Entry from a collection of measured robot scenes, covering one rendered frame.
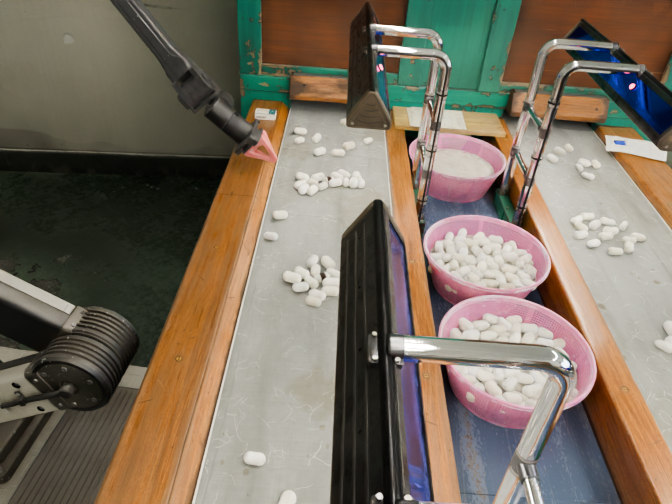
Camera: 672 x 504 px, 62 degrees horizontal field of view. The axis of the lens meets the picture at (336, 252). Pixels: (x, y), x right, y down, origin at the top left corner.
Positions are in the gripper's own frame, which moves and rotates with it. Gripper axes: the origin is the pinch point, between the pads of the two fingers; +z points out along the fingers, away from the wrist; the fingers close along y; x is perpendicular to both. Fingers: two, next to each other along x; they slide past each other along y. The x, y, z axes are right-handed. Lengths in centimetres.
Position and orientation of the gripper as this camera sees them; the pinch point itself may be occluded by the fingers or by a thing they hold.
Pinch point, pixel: (273, 158)
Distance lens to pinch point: 143.1
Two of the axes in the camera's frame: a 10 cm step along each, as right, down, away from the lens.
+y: 0.3, -6.0, 8.0
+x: -7.0, 5.5, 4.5
